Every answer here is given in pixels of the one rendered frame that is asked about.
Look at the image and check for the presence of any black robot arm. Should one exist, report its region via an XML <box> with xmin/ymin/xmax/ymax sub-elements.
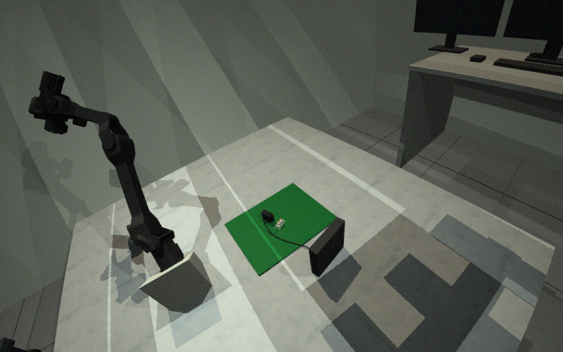
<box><xmin>34</xmin><ymin>71</ymin><xmax>184</xmax><ymax>272</ymax></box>

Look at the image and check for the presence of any black computer fan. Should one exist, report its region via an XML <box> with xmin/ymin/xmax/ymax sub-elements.
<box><xmin>309</xmin><ymin>217</ymin><xmax>345</xmax><ymax>277</ymax></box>

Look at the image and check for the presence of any green circuit board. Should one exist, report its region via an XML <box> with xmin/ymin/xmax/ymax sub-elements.
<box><xmin>225</xmin><ymin>183</ymin><xmax>336</xmax><ymax>276</ymax></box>

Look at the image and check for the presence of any black cable with plug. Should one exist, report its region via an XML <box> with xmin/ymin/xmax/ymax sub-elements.
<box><xmin>261</xmin><ymin>210</ymin><xmax>303</xmax><ymax>246</ymax></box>

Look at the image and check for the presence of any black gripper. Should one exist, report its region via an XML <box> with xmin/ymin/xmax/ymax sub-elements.
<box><xmin>29</xmin><ymin>96</ymin><xmax>87</xmax><ymax>127</ymax></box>

